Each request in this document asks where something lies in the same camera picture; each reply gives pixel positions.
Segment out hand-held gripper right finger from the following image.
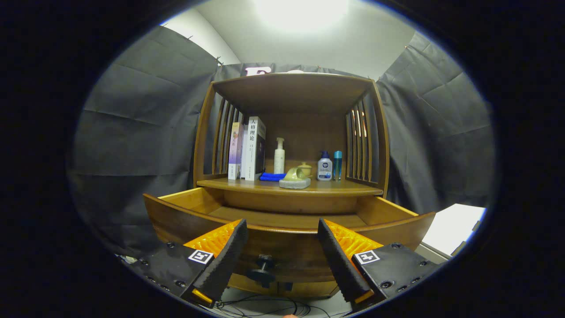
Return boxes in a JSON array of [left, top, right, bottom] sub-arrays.
[[317, 218, 448, 305]]

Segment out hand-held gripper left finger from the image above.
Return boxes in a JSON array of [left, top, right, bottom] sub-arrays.
[[128, 219, 249, 309]]

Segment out black drawer knob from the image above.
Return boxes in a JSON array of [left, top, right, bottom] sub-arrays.
[[247, 254, 276, 288]]

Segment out wooden drawer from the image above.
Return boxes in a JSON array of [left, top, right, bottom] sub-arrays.
[[143, 186, 436, 283]]

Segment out wooden cabinet door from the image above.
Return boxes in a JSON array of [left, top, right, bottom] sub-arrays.
[[227, 274, 283, 295], [278, 280, 340, 299]]

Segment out wooden countertop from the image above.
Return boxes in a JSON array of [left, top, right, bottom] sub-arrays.
[[196, 177, 384, 197]]

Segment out wooden cabinet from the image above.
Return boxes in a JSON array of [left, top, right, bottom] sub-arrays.
[[193, 72, 390, 299]]

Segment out white lotion bottle blue cap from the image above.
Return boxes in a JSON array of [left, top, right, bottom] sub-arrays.
[[317, 151, 333, 182]]

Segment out purple book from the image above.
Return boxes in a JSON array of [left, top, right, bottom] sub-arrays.
[[228, 122, 244, 180]]

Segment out white pump bottle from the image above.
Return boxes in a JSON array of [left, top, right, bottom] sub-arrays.
[[274, 137, 286, 174]]

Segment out thick white book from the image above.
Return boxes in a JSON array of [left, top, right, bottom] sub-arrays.
[[241, 116, 267, 182]]

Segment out white panel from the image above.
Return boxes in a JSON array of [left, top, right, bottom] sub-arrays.
[[422, 203, 487, 257]]

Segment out ceiling light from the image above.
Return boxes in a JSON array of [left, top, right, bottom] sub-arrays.
[[254, 0, 349, 34]]

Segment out black floor cables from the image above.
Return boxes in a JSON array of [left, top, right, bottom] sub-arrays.
[[214, 296, 349, 318]]

